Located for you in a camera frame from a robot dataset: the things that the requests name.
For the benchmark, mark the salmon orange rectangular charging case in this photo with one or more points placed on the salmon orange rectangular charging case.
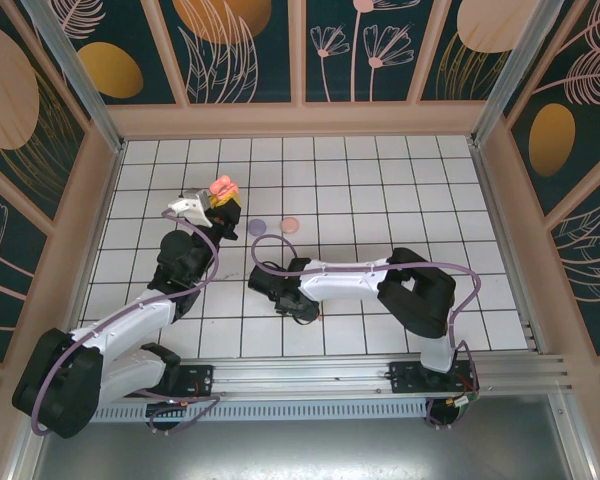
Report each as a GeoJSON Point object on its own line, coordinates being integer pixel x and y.
{"type": "Point", "coordinates": [223, 186]}

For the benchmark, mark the purple round charging case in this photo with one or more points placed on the purple round charging case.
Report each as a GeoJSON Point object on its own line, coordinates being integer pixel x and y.
{"type": "Point", "coordinates": [256, 226]}

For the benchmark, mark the light pink round charging case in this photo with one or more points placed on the light pink round charging case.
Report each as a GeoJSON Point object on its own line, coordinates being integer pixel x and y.
{"type": "Point", "coordinates": [289, 225]}

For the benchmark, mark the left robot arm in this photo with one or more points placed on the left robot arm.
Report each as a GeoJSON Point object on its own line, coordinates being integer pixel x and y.
{"type": "Point", "coordinates": [125, 320]}

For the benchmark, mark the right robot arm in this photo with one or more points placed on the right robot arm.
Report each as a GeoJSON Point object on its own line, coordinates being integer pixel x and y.
{"type": "Point", "coordinates": [340, 280]}

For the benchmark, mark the grey metal sheet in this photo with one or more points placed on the grey metal sheet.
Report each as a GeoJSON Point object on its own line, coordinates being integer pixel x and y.
{"type": "Point", "coordinates": [300, 455]}

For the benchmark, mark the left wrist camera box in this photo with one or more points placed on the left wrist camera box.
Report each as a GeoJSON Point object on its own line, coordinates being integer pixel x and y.
{"type": "Point", "coordinates": [187, 207]}

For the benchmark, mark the aluminium mounting rail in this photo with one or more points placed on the aluminium mounting rail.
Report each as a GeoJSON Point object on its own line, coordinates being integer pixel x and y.
{"type": "Point", "coordinates": [300, 375]}

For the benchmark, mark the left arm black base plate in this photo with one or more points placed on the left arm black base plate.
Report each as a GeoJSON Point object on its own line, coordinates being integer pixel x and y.
{"type": "Point", "coordinates": [200, 375]}

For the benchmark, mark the aluminium corner post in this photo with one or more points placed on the aluminium corner post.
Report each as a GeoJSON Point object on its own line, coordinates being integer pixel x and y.
{"type": "Point", "coordinates": [87, 95]}
{"type": "Point", "coordinates": [500, 95]}

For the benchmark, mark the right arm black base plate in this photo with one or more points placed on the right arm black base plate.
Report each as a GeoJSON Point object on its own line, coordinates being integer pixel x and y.
{"type": "Point", "coordinates": [405, 380]}

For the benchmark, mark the aluminium side rail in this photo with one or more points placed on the aluminium side rail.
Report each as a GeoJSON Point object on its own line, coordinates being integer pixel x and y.
{"type": "Point", "coordinates": [494, 200]}

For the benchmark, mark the aluminium frame bar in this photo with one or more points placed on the aluminium frame bar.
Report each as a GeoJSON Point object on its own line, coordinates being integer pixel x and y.
{"type": "Point", "coordinates": [25, 450]}
{"type": "Point", "coordinates": [575, 445]}

